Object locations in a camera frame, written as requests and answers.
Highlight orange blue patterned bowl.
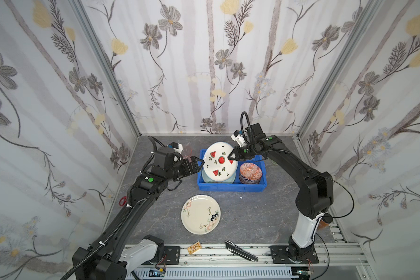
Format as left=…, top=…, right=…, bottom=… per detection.
left=239, top=162, right=263, bottom=184

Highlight watermelon pattern plate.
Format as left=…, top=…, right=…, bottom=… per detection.
left=204, top=142, right=238, bottom=182

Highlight green floral plate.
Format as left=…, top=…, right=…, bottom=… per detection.
left=201, top=171, right=236, bottom=184

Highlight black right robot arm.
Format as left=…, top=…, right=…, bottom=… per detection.
left=229, top=112, right=342, bottom=263

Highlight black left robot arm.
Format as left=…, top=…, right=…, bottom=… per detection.
left=62, top=136, right=204, bottom=280

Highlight blue plastic bin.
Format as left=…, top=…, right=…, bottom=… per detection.
left=197, top=155, right=268, bottom=193

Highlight pink transparent cup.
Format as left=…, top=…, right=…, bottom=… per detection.
left=181, top=145, right=193, bottom=160

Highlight cream plate underneath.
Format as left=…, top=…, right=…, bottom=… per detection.
left=181, top=194, right=221, bottom=235

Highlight red scissors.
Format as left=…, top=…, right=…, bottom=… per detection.
left=119, top=196, right=127, bottom=207

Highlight small wooden block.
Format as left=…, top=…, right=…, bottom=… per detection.
left=187, top=241, right=202, bottom=254

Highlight black folding tool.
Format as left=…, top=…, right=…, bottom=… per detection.
left=225, top=240, right=259, bottom=262

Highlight brown bottle black cap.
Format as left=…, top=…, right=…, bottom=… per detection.
left=316, top=213, right=334, bottom=231

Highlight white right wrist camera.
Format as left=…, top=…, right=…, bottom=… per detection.
left=231, top=130, right=247, bottom=147

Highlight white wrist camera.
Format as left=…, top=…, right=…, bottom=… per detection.
left=169, top=142, right=183, bottom=154
left=231, top=130, right=247, bottom=147

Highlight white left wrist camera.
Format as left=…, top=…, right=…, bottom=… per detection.
left=169, top=142, right=183, bottom=154

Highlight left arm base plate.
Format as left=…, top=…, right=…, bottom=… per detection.
left=158, top=246, right=181, bottom=266

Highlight white perforated cable tray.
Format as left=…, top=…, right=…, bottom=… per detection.
left=127, top=267, right=299, bottom=280

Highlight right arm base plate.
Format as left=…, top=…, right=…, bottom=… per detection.
left=270, top=245, right=319, bottom=264

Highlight aluminium rail frame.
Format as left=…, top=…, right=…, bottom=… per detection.
left=121, top=240, right=376, bottom=280

